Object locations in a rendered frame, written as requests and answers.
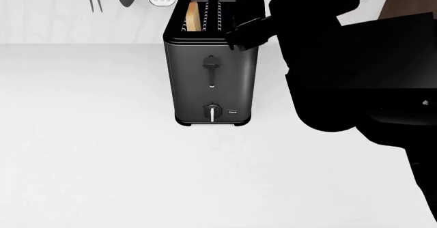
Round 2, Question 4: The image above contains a black toaster lever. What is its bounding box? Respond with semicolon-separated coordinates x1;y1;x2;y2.
201;55;221;89

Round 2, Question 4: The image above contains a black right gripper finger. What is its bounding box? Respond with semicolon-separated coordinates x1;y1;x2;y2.
251;0;267;22
225;14;280;52

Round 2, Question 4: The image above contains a slice of toast bread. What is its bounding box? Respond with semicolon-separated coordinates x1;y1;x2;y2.
184;1;203;32

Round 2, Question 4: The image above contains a brown wooden panel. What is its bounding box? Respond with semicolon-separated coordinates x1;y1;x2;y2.
378;0;437;21

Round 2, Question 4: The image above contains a black toaster dial knob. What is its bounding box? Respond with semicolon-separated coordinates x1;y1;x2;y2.
202;102;223;124

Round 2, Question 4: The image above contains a black two-slot toaster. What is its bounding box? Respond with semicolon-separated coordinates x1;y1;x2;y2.
163;0;266;128

